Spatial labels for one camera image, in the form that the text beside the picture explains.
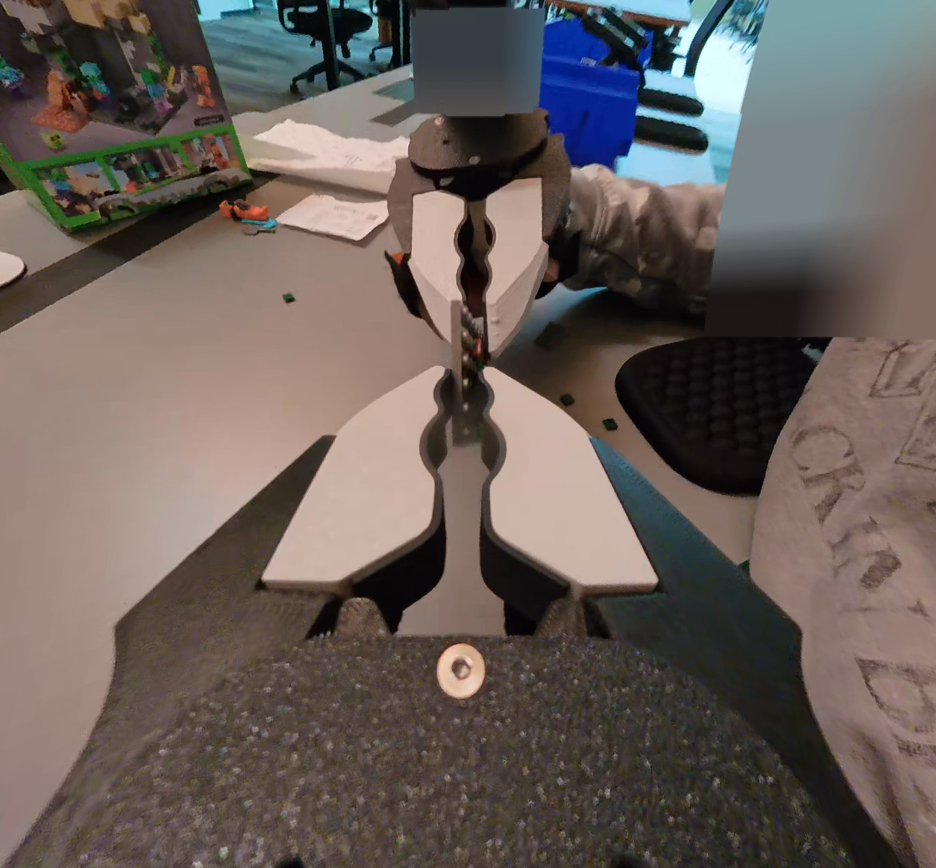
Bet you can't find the person's right forearm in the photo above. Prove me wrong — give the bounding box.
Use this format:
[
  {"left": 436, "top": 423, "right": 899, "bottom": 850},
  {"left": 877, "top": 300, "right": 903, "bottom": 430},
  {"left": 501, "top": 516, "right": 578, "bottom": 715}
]
[{"left": 556, "top": 165, "right": 725, "bottom": 315}]

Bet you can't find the orange and teal lego assembly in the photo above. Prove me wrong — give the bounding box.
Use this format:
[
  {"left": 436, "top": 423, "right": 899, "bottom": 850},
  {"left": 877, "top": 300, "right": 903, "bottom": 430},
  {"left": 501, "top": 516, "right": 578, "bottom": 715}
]
[{"left": 219, "top": 199, "right": 279, "bottom": 235}]

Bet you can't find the white crumpled paper bag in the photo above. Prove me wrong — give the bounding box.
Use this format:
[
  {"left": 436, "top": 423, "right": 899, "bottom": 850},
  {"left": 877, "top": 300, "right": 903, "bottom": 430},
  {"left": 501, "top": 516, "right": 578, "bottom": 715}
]
[{"left": 252, "top": 118, "right": 410, "bottom": 195}]

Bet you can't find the black office chair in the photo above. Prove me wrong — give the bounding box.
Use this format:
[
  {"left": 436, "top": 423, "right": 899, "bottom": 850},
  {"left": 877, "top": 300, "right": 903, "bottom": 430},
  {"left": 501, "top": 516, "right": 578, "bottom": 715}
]
[{"left": 276, "top": 0, "right": 375, "bottom": 94}]

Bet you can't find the large dark grey lego plate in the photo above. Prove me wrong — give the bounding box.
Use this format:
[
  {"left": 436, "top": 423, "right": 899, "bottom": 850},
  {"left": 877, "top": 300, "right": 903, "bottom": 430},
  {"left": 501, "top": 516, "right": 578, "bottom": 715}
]
[{"left": 452, "top": 301, "right": 489, "bottom": 448}]

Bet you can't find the blue plastic storage bin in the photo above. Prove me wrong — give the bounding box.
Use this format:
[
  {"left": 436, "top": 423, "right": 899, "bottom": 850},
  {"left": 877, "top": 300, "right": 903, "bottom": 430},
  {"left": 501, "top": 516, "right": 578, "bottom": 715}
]
[{"left": 541, "top": 20, "right": 644, "bottom": 171}]

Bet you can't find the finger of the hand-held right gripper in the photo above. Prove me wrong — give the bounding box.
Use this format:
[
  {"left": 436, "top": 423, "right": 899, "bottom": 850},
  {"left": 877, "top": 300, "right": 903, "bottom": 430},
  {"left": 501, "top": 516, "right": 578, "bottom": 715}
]
[
  {"left": 481, "top": 175, "right": 551, "bottom": 362},
  {"left": 407, "top": 190, "right": 470, "bottom": 344}
]

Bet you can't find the black padded chair armrest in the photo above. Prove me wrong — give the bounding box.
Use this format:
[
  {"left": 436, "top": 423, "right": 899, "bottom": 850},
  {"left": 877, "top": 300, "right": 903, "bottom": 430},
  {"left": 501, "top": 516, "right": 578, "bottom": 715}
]
[
  {"left": 635, "top": 116, "right": 710, "bottom": 153},
  {"left": 636, "top": 89, "right": 704, "bottom": 117}
]

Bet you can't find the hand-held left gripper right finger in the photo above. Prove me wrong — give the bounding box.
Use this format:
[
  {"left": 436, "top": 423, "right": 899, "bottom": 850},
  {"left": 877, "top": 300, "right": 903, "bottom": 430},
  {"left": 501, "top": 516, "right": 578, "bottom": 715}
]
[{"left": 479, "top": 367, "right": 661, "bottom": 637}]

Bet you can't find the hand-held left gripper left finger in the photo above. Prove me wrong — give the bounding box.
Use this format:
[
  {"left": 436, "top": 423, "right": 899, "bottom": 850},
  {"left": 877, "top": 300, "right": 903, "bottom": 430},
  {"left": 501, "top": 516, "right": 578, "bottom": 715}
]
[{"left": 259, "top": 365, "right": 449, "bottom": 635}]

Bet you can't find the colourful lego box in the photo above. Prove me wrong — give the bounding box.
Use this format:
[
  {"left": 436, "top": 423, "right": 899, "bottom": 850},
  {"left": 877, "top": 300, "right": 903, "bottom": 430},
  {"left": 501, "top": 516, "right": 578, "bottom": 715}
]
[{"left": 0, "top": 0, "right": 254, "bottom": 233}]

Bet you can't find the white instruction sheet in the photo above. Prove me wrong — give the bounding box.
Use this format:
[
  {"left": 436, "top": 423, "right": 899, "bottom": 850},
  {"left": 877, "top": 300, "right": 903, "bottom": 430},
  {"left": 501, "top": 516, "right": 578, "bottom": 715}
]
[{"left": 276, "top": 194, "right": 390, "bottom": 242}]

